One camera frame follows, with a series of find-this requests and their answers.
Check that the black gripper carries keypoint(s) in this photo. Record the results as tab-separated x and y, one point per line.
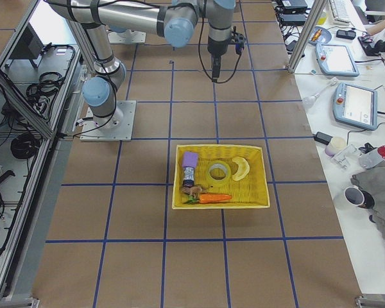
215	50

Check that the yellow tape roll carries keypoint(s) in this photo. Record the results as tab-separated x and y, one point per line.
218	173

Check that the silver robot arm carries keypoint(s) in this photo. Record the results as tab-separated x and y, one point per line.
174	23

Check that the purple sponge block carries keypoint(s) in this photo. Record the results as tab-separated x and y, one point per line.
190	159

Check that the light bulb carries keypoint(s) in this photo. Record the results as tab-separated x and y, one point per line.
309	101

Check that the banana slice toy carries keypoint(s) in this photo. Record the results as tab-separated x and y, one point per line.
243	168

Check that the blue bowl with orange item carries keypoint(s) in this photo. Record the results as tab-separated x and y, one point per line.
320	35

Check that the yellow woven basket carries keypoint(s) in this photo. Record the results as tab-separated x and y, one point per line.
248	193

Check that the teach pendant far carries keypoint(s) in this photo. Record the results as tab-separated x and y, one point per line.
335	60

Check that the teach pendant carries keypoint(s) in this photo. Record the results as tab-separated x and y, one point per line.
355	106
335	60

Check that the brown toy dinosaur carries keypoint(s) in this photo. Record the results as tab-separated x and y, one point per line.
194	191

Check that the black power adapter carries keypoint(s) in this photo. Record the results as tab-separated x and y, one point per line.
322	138

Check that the orange toy carrot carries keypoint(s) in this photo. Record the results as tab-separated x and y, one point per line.
209	198

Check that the lavender cream jar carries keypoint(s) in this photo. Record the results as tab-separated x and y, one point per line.
335	145

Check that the teach pendant near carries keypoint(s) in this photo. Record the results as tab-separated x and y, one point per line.
355	106

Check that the clear plastic bottle red cap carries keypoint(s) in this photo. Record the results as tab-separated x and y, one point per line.
372	158

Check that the black monitor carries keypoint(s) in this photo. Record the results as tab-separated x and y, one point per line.
29	47

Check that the white mug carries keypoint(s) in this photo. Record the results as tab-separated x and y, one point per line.
359	198

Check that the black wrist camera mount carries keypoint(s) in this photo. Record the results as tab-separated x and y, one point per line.
238	40

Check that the aluminium frame post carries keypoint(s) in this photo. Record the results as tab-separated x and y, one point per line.
315	13

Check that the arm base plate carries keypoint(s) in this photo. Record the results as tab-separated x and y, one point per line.
117	128

